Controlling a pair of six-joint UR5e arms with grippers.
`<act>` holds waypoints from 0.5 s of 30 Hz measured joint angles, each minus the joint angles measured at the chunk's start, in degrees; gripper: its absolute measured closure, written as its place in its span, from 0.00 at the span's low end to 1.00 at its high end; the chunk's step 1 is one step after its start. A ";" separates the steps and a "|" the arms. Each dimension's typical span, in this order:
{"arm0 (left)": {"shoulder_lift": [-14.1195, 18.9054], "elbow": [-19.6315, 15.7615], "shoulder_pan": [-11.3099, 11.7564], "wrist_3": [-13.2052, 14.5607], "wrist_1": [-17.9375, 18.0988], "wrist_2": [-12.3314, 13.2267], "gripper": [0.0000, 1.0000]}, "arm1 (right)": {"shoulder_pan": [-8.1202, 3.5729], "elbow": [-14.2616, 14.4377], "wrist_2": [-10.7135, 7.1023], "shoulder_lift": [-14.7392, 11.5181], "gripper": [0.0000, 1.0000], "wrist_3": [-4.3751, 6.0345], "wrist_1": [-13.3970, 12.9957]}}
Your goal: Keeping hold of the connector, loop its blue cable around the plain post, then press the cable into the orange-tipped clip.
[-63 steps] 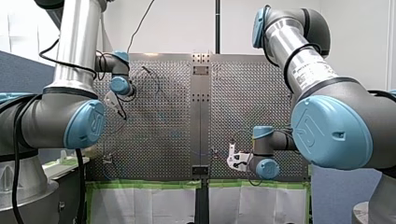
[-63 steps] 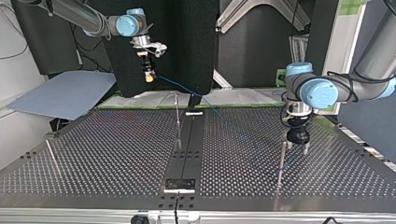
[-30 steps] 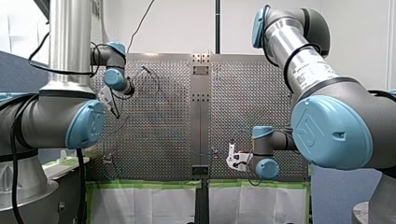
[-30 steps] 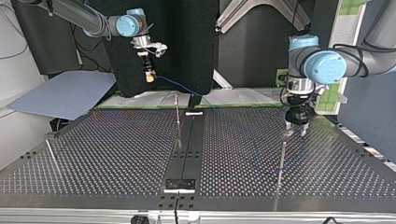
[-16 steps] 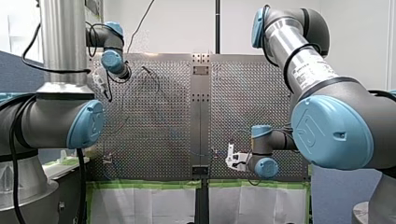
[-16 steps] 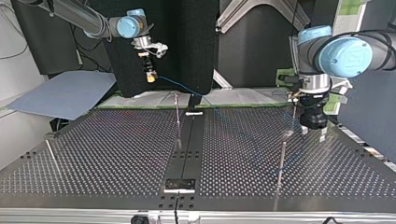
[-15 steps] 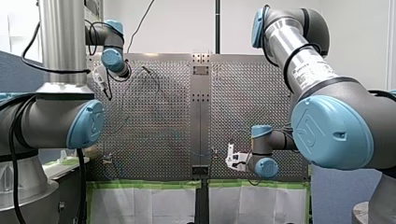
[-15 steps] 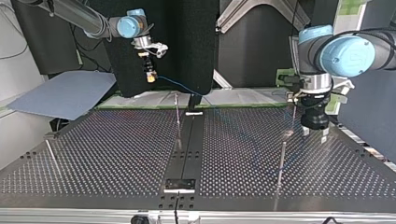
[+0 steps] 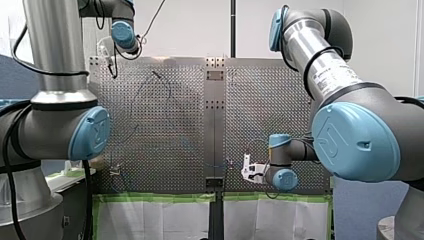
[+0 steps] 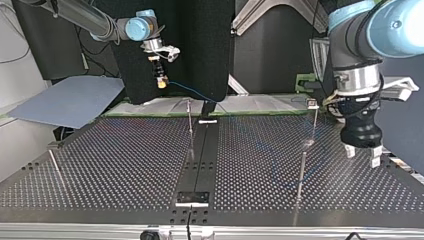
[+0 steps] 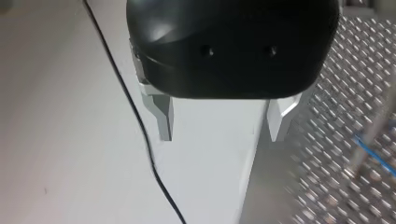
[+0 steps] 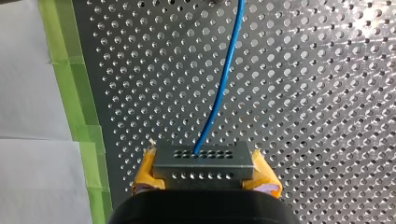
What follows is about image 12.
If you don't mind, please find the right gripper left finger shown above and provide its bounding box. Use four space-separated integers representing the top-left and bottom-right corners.
132 145 166 196

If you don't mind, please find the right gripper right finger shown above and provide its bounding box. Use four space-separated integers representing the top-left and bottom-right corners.
241 148 284 199

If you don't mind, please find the blue cable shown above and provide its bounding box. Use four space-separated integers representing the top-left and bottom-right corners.
152 0 255 189

